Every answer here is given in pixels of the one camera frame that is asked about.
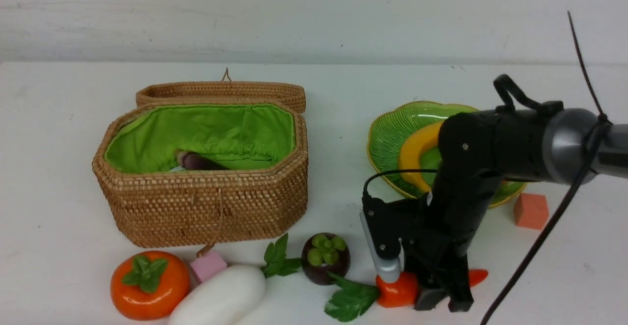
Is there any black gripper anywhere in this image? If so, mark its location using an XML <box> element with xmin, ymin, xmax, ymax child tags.
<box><xmin>362</xmin><ymin>189</ymin><xmax>479</xmax><ymax>312</ymax></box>

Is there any red toy carrot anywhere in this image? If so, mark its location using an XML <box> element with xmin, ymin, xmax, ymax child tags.
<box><xmin>324</xmin><ymin>269</ymin><xmax>489</xmax><ymax>323</ymax></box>

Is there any purple toy mangosteen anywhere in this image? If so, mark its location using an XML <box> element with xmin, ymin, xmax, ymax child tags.
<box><xmin>301</xmin><ymin>233</ymin><xmax>351</xmax><ymax>285</ymax></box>

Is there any yellow toy banana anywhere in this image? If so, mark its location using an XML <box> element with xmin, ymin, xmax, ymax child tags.
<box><xmin>398</xmin><ymin>121</ymin><xmax>444</xmax><ymax>191</ymax></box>

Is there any white toy radish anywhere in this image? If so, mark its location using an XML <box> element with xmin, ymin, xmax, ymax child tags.
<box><xmin>167</xmin><ymin>233</ymin><xmax>289</xmax><ymax>325</ymax></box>

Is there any purple toy eggplant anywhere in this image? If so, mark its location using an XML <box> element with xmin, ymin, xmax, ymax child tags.
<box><xmin>174</xmin><ymin>150</ymin><xmax>230</xmax><ymax>171</ymax></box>

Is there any orange toy persimmon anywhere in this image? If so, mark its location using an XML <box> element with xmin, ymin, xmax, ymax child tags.
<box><xmin>110</xmin><ymin>250</ymin><xmax>191</xmax><ymax>321</ymax></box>

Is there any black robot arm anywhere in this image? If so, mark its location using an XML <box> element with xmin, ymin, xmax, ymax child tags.
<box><xmin>361</xmin><ymin>108</ymin><xmax>627</xmax><ymax>312</ymax></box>

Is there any orange foam cube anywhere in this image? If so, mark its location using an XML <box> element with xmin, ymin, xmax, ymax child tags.
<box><xmin>513</xmin><ymin>193</ymin><xmax>550</xmax><ymax>231</ymax></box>

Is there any green glass leaf plate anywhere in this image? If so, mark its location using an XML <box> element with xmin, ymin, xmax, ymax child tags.
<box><xmin>367</xmin><ymin>101</ymin><xmax>528</xmax><ymax>208</ymax></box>

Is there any pink foam cube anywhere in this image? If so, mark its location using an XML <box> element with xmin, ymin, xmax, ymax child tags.
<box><xmin>190</xmin><ymin>249</ymin><xmax>228</xmax><ymax>283</ymax></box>

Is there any woven wicker basket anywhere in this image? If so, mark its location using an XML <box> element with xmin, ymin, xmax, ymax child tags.
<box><xmin>92</xmin><ymin>100</ymin><xmax>308</xmax><ymax>248</ymax></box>

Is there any wicker basket lid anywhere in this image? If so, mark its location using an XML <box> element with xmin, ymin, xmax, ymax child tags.
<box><xmin>135</xmin><ymin>69</ymin><xmax>307</xmax><ymax>114</ymax></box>

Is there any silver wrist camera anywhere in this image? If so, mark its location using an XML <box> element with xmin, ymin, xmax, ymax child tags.
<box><xmin>360</xmin><ymin>212</ymin><xmax>402</xmax><ymax>283</ymax></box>

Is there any black cable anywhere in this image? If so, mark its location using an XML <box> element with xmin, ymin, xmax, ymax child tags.
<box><xmin>363</xmin><ymin>11</ymin><xmax>611</xmax><ymax>325</ymax></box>

